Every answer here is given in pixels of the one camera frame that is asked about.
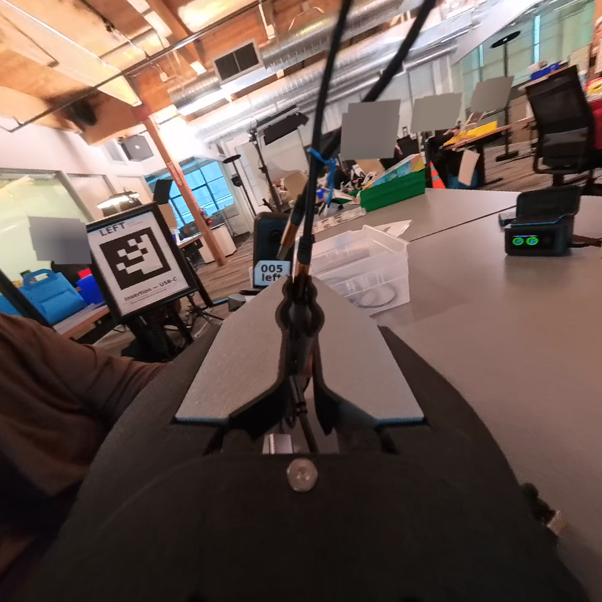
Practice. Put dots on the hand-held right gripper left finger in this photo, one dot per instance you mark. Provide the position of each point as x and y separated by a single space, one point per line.
230 367

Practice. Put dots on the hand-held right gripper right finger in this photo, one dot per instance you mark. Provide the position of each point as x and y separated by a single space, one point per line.
367 371

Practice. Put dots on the clear plastic bin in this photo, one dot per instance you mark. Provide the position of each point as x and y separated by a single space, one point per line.
376 254

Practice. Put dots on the printed paper sheet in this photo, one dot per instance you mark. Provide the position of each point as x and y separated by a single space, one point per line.
343 218

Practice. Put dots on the black tripod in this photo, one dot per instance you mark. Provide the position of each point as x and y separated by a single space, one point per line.
157 329

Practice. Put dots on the small clear plastic box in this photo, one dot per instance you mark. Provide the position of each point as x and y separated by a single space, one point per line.
348 268

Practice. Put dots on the blue twist tie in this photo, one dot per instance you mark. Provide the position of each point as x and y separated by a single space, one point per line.
316 156

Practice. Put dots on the black studio light on stand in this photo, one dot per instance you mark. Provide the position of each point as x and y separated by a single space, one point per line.
282 127

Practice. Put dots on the black framed marker sign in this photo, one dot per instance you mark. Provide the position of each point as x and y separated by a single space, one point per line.
141 254

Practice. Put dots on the white paper sheet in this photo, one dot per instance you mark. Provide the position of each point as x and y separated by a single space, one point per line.
397 227

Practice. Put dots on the green plastic bin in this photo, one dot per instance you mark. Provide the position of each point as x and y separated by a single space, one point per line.
395 195

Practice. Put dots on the round studio lamp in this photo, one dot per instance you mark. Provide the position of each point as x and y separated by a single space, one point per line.
117 201

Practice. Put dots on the blue storage bin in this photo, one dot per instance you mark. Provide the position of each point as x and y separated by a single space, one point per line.
91 291

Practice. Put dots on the orange traffic cone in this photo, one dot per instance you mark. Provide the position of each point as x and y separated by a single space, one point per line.
435 178

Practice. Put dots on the blue carry bag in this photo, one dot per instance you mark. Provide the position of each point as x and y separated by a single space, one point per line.
47 296

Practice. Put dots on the small black box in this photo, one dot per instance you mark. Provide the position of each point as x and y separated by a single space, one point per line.
505 218

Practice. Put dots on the black charger with green display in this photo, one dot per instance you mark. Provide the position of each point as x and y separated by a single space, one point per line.
545 207

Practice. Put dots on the black floor lamp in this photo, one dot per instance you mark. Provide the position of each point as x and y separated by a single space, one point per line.
505 40

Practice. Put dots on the black office chair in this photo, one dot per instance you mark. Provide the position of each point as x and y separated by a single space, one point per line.
559 113

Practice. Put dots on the black wall box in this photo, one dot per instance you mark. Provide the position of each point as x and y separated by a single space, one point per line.
136 148

